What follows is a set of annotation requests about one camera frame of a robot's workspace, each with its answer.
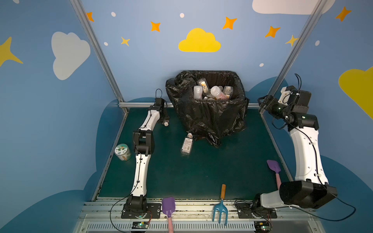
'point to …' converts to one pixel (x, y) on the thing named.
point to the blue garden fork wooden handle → (221, 207)
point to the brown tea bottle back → (166, 123)
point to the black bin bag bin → (209, 119)
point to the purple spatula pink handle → (275, 165)
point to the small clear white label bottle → (202, 81)
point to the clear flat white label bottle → (187, 144)
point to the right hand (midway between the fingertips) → (264, 100)
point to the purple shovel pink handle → (168, 208)
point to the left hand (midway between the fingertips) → (165, 117)
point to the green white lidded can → (122, 152)
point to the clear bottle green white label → (228, 90)
